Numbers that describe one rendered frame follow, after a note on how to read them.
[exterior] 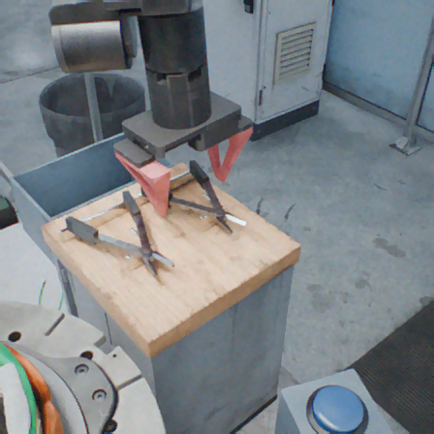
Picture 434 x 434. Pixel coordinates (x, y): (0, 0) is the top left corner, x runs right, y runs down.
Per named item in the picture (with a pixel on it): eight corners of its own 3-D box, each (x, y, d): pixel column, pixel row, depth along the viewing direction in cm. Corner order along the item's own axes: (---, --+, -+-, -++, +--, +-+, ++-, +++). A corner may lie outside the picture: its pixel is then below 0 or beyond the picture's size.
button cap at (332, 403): (325, 442, 41) (327, 435, 40) (303, 398, 44) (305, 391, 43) (371, 426, 42) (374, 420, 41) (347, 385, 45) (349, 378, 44)
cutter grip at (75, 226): (66, 231, 53) (63, 218, 52) (72, 226, 54) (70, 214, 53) (95, 246, 52) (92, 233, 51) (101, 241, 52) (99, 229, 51)
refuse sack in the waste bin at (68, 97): (40, 167, 217) (20, 87, 195) (121, 137, 235) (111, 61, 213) (82, 213, 193) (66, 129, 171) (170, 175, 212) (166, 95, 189)
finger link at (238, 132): (167, 185, 59) (155, 110, 53) (215, 160, 63) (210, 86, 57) (205, 213, 55) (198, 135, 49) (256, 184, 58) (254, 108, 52)
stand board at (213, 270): (45, 242, 58) (40, 226, 56) (182, 177, 67) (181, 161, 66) (149, 360, 46) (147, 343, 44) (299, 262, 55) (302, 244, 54)
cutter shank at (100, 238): (94, 242, 51) (93, 237, 51) (99, 237, 52) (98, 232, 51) (147, 260, 50) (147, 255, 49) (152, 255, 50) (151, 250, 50)
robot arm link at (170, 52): (201, 2, 41) (202, -19, 46) (114, 8, 42) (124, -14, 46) (207, 82, 46) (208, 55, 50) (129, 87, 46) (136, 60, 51)
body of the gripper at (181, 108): (122, 139, 52) (108, 68, 47) (202, 102, 57) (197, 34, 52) (161, 165, 48) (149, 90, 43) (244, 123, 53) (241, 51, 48)
